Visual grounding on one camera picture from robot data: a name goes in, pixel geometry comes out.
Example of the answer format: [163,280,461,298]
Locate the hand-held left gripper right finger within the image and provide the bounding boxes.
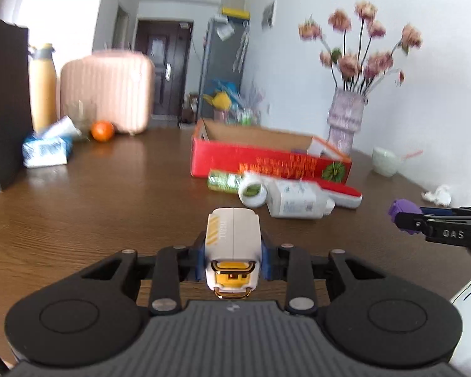
[259,236,381,315]

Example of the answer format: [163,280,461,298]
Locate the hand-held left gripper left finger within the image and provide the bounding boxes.
[80,232,208,315]

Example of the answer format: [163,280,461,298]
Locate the grey refrigerator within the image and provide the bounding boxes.
[198,18,250,120]

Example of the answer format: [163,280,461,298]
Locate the white tape roll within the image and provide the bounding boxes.
[238,172,268,208]

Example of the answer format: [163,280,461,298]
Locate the dark brown door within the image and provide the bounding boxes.
[135,19,193,116]

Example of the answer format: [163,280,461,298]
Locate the pink textured vase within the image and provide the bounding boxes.
[327,88,366,156]

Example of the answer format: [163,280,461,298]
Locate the silvery decorative twigs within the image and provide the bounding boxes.
[239,82,265,114]

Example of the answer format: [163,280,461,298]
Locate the green plastic bottle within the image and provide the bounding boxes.
[207,169,245,194]

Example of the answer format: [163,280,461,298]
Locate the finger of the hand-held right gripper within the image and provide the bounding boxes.
[419,205,471,219]
[394,211,436,237]

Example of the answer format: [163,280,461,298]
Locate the crumpled white tissue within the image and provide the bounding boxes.
[422,184,452,207]

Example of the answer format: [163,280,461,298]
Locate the yellow bottle grey cap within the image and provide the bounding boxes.
[28,43,59,133]

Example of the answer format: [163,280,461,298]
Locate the pink suitcase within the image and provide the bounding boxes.
[60,50,155,135]

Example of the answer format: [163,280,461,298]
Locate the purple toy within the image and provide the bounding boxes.
[388,199,421,237]

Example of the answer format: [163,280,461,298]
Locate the dried pink rose bouquet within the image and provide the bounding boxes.
[298,1,423,95]

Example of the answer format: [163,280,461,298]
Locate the yellow box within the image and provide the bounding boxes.
[221,7,251,19]

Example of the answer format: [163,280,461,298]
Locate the red cardboard box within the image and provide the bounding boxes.
[191,118,353,184]

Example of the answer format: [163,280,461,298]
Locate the orange fruit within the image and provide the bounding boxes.
[91,121,115,143]

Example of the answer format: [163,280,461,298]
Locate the yellow watering can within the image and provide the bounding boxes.
[203,91,232,111]

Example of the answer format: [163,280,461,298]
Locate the red white lint brush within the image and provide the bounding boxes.
[318,181,363,210]

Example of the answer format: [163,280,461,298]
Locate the black cable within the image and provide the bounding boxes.
[451,271,471,303]

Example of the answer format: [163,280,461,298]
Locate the white plastic bottle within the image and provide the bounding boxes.
[266,178,336,219]

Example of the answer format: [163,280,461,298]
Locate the white plastic hanger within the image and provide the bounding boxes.
[233,24,250,73]

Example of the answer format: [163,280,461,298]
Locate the blue white tissue pack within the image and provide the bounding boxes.
[22,116,82,169]

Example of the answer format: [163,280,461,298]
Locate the white paper note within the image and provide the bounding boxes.
[216,21,236,41]

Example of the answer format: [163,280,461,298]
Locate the cluster of green bottles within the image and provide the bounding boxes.
[228,108,260,126]

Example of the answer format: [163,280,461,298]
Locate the clear glass cup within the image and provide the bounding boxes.
[65,100,97,140]

